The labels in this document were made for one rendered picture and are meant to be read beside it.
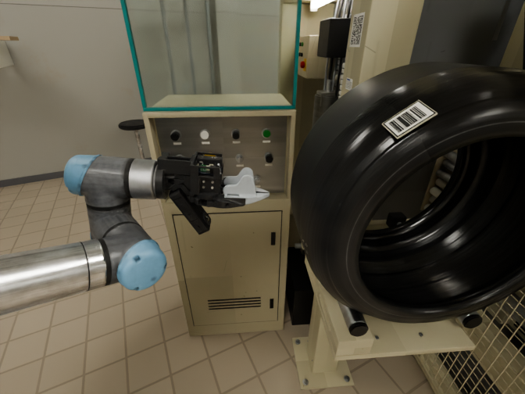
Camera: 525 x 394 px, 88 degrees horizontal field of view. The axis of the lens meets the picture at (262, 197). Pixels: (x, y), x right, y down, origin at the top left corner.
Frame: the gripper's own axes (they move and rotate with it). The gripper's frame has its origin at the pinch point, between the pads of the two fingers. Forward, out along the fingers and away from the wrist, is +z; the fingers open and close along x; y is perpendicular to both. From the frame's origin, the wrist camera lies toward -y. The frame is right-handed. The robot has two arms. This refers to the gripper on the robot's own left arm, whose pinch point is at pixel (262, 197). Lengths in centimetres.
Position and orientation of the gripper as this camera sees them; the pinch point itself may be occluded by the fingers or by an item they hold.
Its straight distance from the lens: 55.0
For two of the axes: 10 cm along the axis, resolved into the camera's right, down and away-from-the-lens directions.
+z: 9.9, 0.7, 1.2
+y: 1.2, -8.7, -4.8
